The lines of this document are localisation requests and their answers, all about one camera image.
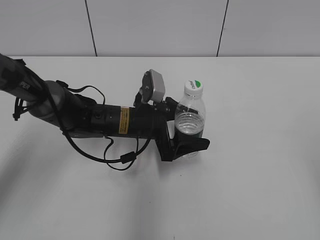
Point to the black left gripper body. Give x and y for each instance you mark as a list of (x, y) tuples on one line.
[(149, 121)]

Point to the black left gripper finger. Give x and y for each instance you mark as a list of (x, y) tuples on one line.
[(188, 146), (172, 106)]

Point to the clear Cestbon water bottle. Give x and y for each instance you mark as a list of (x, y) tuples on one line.
[(189, 119)]

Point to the white green bottle cap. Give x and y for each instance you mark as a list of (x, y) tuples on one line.
[(193, 88)]

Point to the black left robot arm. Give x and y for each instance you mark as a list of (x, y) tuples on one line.
[(81, 117)]

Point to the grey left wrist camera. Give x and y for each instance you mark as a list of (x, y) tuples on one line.
[(153, 87)]

